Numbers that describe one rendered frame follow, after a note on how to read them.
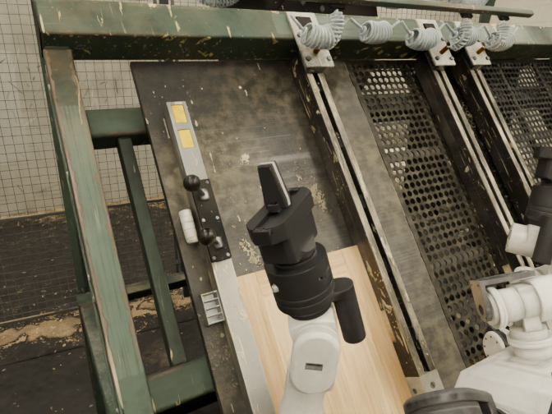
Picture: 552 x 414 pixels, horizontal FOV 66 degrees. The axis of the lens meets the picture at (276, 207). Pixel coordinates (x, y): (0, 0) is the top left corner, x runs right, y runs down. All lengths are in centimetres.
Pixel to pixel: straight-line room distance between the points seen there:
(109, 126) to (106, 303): 45
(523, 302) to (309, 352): 33
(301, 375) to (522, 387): 29
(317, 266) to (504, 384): 31
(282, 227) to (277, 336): 56
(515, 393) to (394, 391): 55
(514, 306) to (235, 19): 97
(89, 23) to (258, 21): 45
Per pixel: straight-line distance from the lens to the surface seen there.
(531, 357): 77
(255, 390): 100
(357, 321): 64
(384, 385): 119
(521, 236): 104
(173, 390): 103
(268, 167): 53
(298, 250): 55
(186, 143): 109
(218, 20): 126
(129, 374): 93
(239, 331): 99
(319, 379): 65
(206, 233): 88
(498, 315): 73
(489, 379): 72
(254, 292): 103
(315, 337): 60
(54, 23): 115
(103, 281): 94
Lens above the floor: 177
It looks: 19 degrees down
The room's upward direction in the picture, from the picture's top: straight up
